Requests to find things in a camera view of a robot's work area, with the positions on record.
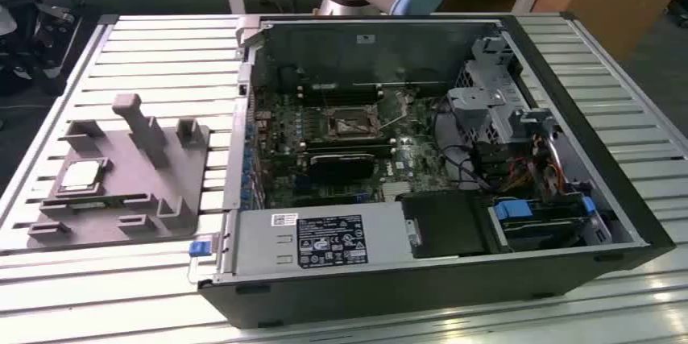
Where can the silver CPU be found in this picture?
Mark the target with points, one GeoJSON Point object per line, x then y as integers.
{"type": "Point", "coordinates": [80, 172]}

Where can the CPU socket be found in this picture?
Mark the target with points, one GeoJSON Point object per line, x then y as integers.
{"type": "Point", "coordinates": [349, 122]}

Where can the grey parts rack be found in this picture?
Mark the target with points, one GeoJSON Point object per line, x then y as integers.
{"type": "Point", "coordinates": [134, 175]}

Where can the blue case latch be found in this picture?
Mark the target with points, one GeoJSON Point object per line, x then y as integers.
{"type": "Point", "coordinates": [200, 249]}

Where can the white case sticker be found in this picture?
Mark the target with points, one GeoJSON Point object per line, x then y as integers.
{"type": "Point", "coordinates": [365, 39]}

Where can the RAM stick in motherboard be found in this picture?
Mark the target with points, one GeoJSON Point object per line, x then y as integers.
{"type": "Point", "coordinates": [349, 144]}

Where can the black graphics card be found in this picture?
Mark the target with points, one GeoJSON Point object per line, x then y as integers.
{"type": "Point", "coordinates": [341, 167]}

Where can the thin metal locking lever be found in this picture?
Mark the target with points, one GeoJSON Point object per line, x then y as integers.
{"type": "Point", "coordinates": [392, 120]}

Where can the silver power supply with label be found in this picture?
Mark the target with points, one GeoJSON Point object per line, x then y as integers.
{"type": "Point", "coordinates": [322, 239]}

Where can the green motherboard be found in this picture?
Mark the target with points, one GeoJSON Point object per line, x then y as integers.
{"type": "Point", "coordinates": [408, 167]}

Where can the silver metal drive cage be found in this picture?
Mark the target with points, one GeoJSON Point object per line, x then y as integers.
{"type": "Point", "coordinates": [484, 106]}

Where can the black drive bay box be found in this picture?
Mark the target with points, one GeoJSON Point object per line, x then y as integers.
{"type": "Point", "coordinates": [445, 225]}

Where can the black open PC case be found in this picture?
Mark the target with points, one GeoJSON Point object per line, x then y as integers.
{"type": "Point", "coordinates": [429, 291]}

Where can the blue disk carrier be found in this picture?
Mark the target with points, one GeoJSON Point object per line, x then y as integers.
{"type": "Point", "coordinates": [513, 210]}

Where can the small blue clip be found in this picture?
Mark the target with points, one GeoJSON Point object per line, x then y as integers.
{"type": "Point", "coordinates": [588, 205]}

